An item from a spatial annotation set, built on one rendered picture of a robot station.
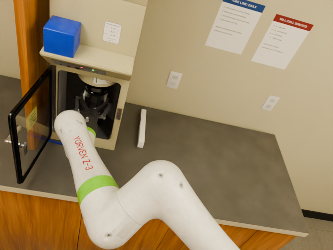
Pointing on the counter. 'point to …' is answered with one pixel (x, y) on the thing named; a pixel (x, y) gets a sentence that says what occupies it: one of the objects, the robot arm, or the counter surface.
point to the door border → (14, 131)
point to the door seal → (16, 127)
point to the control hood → (97, 61)
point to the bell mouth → (95, 81)
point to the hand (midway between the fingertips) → (95, 94)
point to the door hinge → (53, 94)
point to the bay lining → (64, 89)
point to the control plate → (79, 67)
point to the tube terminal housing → (121, 9)
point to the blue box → (61, 36)
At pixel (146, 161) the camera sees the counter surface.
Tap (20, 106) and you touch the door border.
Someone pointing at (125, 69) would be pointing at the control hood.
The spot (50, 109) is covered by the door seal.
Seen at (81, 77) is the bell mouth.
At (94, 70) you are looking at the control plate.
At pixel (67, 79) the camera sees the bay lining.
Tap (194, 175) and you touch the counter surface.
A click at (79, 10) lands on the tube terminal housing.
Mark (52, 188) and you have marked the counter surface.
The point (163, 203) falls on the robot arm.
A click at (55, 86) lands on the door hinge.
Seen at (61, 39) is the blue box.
